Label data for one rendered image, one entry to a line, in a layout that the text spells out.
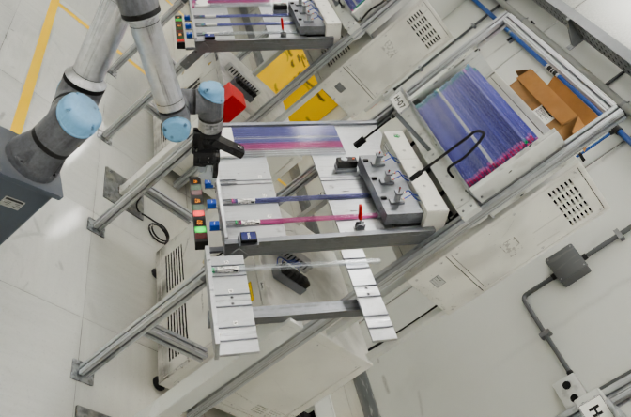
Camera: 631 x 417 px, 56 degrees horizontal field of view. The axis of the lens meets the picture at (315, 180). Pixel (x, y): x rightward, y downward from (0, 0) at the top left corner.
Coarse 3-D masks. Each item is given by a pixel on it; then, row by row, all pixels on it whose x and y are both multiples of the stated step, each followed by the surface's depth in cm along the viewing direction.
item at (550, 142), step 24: (456, 72) 237; (480, 72) 240; (576, 72) 202; (408, 96) 246; (600, 96) 190; (552, 144) 188; (504, 168) 190; (528, 168) 192; (480, 192) 194; (168, 336) 201; (72, 360) 205
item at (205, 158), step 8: (192, 136) 185; (200, 136) 182; (208, 136) 181; (216, 136) 182; (192, 144) 186; (200, 144) 184; (208, 144) 185; (192, 152) 191; (200, 152) 184; (208, 152) 185; (216, 152) 186; (200, 160) 185; (208, 160) 187
